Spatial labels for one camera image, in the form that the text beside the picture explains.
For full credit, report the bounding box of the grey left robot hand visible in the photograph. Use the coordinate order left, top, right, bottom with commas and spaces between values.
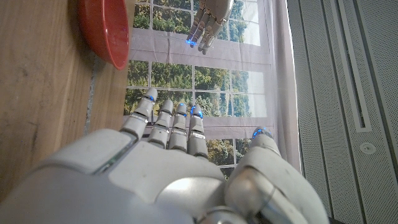
185, 0, 234, 55

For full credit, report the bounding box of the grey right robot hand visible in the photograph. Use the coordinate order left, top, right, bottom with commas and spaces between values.
0, 87, 330, 224

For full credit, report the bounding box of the red bowl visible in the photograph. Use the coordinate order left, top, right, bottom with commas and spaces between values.
77, 0, 130, 71

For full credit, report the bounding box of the printed window backdrop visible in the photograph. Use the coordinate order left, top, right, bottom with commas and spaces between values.
123, 0, 301, 180

